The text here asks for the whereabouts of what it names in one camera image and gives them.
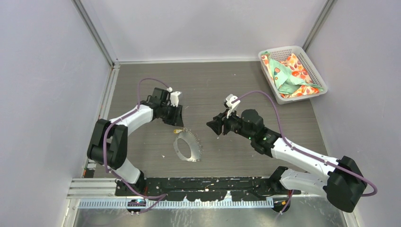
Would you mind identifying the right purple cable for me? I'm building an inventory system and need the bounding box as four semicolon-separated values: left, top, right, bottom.
232;90;378;197

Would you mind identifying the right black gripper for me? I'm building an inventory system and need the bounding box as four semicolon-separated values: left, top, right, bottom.
207;107;254;140

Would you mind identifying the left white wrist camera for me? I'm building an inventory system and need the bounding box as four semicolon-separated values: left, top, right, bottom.
166;87;182;107

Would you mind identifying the purple cable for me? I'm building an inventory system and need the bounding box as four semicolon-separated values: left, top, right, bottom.
232;90;378;197
103;78;174;214

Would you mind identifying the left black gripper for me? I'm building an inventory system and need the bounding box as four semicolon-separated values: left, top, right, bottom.
160;103;183;127

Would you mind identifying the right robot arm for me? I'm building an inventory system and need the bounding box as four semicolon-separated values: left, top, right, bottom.
206;109;367;213

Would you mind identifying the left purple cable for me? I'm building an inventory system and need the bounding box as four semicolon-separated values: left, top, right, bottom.
103;78;174;214

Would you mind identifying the floral patterned cloth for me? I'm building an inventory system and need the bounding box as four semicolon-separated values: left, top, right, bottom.
261;51;323;98

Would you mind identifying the white plastic basket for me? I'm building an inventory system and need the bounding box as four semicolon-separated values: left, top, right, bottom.
258;45;328;105

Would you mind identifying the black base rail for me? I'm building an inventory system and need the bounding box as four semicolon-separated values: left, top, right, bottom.
138;176;302;203

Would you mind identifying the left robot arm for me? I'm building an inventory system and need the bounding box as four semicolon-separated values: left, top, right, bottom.
87;88;184;196

